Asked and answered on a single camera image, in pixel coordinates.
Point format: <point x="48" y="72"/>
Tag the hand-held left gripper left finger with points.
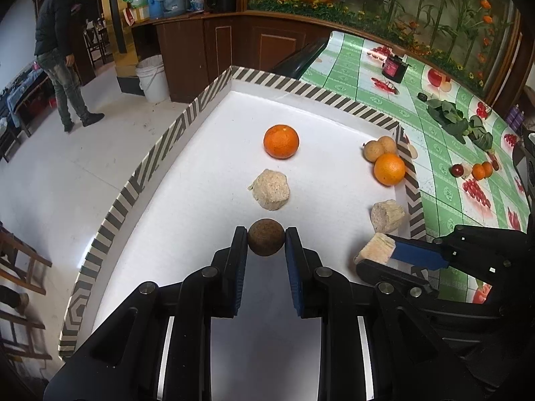
<point x="240" y="271"/>

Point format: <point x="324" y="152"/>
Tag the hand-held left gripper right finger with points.
<point x="292" y="271"/>

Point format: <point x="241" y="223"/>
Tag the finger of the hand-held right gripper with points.
<point x="418" y="255"/>
<point x="388" y="274"/>

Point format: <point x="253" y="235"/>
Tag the beige sugarcane chunk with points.
<point x="388" y="216"/>
<point x="271" y="190"/>
<point x="374" y="248"/>

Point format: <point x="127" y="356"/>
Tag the brown round fruit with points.
<point x="265" y="240"/>

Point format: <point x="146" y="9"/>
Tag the white tray with striped rim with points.
<point x="209" y="154"/>

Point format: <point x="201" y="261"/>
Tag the green fruit-print tablecloth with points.
<point x="443" y="200"/>

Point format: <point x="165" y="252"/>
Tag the large orange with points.
<point x="281" y="141"/>
<point x="389" y="169"/>

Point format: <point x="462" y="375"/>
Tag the dark red jujube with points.
<point x="457" y="170"/>

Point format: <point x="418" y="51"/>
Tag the small orange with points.
<point x="488" y="169"/>
<point x="478" y="172"/>

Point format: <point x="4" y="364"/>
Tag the tan longan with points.
<point x="388" y="144"/>
<point x="372" y="151"/>

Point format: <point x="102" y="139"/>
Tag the dark green leafy vegetable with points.
<point x="480" y="133"/>
<point x="445" y="112"/>

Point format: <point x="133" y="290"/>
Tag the small dark round object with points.
<point x="423" y="97"/>

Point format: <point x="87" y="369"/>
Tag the purple bottle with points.
<point x="520" y="119"/>
<point x="513" y="117"/>

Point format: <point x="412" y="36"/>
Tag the black box with red label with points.
<point x="395" y="69"/>

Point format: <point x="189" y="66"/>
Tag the white plastic bucket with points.
<point x="152" y="78"/>

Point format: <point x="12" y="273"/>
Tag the wooden chair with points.
<point x="21" y="275"/>

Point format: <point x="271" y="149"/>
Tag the brown wooden counter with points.
<point x="234" y="46"/>

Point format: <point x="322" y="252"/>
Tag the red and white box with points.
<point x="138" y="14"/>

